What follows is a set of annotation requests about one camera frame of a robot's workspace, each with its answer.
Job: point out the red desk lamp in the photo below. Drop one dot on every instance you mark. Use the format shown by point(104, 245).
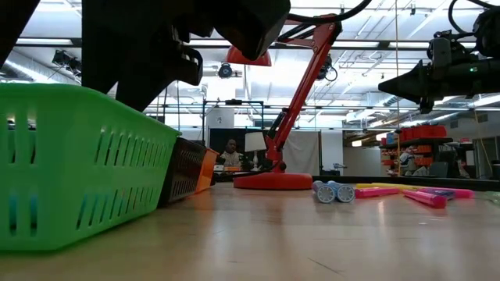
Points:
point(273, 181)

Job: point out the yellow marker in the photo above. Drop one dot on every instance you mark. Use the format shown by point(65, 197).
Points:
point(365, 186)
point(410, 185)

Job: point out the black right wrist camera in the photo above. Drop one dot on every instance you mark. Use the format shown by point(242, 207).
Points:
point(441, 50)

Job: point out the white shade table lamp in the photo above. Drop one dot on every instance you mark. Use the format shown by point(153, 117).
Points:
point(255, 141)

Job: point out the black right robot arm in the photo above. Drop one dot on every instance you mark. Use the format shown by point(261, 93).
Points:
point(488, 78)

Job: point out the black overhead camera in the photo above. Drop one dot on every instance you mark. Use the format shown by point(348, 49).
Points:
point(225, 71)

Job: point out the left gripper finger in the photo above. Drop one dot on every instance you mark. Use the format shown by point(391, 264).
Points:
point(156, 66)
point(97, 66)

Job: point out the black background stand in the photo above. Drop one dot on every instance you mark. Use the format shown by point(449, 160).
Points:
point(233, 102)

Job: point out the pink marker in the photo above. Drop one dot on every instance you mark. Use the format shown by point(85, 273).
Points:
point(429, 200)
point(465, 193)
point(375, 192)

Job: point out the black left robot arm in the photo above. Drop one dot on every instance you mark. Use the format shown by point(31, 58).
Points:
point(9, 19)

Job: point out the black partition panel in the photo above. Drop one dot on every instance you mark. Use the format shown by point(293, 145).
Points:
point(214, 136)

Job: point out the metal shelf rack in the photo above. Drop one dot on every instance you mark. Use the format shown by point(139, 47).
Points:
point(429, 139)

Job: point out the black ceiling device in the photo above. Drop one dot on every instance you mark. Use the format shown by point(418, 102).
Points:
point(66, 60)

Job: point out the red storage bins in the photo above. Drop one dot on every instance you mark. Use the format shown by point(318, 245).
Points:
point(426, 132)

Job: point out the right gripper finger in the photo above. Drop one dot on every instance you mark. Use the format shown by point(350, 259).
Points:
point(410, 84)

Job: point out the orange plastic basket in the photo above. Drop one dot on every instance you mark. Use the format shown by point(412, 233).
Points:
point(207, 171)

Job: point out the green plastic basket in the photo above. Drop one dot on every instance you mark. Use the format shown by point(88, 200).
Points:
point(58, 117)

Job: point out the grey curtain panel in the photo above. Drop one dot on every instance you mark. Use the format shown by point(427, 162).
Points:
point(302, 152)

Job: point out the black overhead crossbar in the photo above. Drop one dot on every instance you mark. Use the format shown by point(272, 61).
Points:
point(384, 44)

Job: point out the thick blue marker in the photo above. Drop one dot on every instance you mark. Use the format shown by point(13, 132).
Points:
point(326, 193)
point(345, 193)
point(13, 214)

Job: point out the black plastic basket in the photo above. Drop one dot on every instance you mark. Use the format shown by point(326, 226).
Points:
point(183, 168)

